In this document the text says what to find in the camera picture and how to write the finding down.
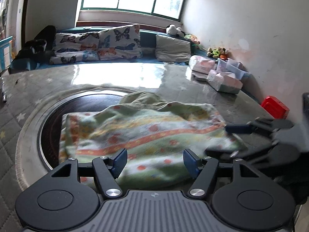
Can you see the pink packaged bundle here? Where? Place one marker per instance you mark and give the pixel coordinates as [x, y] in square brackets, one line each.
[225, 82]
[200, 64]

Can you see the clear plastic storage box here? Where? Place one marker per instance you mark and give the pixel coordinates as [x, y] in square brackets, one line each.
[223, 66]

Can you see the grey square cushion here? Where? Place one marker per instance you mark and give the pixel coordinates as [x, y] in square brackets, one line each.
[170, 49]

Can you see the black clothing pile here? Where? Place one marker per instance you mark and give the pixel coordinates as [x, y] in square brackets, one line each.
[40, 47]

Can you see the colourful plush toy pile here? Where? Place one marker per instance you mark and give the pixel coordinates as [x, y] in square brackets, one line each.
[218, 53]

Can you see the colourful patterned children's garment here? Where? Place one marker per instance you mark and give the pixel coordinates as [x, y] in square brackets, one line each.
[155, 133]

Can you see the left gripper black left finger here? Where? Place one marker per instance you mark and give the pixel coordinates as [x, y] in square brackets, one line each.
[118, 162]

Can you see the upright butterfly print pillow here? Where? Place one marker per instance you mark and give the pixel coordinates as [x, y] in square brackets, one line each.
[120, 43]

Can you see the white plush toy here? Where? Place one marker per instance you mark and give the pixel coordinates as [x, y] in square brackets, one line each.
[172, 30]

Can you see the far pink packaged bundle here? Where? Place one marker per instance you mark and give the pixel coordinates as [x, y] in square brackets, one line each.
[200, 64]

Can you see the lower butterfly print pillow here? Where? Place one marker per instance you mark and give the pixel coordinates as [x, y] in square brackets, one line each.
[72, 48]

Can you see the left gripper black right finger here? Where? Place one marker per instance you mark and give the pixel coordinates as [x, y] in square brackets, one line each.
[192, 162]

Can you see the round black table inset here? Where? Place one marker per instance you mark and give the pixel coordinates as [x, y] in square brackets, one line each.
[68, 112]

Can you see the red plastic box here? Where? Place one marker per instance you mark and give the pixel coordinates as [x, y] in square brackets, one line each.
[275, 107]

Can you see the near pink packaged bundle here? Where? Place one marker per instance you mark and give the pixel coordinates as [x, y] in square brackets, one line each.
[225, 82]

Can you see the light blue cabinet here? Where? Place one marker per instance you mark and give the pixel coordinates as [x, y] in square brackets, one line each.
[5, 53]

